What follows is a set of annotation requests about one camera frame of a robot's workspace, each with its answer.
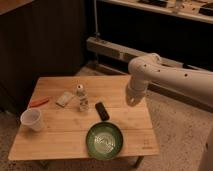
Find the upper white shelf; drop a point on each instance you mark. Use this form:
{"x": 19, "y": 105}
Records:
{"x": 187, "y": 9}

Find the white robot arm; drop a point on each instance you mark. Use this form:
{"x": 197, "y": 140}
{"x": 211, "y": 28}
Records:
{"x": 195, "y": 84}

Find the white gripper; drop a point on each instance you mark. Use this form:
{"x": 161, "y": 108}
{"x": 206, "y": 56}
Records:
{"x": 134, "y": 97}

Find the white plastic cup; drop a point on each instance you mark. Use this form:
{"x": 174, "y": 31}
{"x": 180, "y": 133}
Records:
{"x": 33, "y": 119}

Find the green bowl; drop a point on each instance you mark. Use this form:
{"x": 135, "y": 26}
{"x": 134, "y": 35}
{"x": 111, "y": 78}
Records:
{"x": 104, "y": 141}

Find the wooden folding table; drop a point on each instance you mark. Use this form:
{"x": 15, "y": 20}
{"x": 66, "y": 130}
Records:
{"x": 63, "y": 136}

